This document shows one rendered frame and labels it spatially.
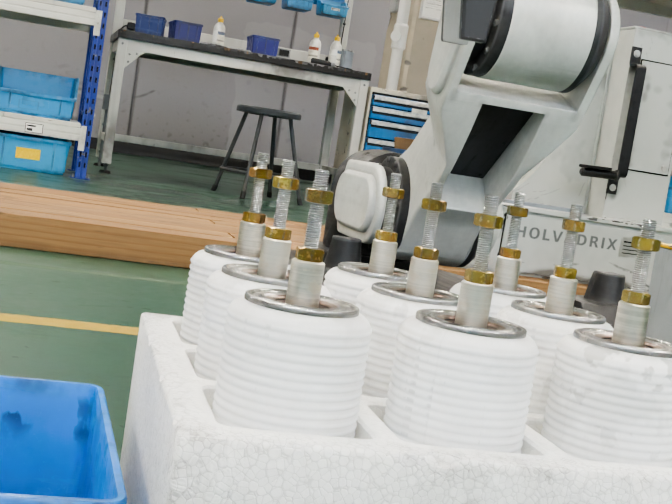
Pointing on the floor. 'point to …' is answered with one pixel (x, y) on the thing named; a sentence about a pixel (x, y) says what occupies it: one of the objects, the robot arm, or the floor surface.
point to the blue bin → (57, 444)
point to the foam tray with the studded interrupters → (333, 453)
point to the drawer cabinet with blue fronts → (382, 120)
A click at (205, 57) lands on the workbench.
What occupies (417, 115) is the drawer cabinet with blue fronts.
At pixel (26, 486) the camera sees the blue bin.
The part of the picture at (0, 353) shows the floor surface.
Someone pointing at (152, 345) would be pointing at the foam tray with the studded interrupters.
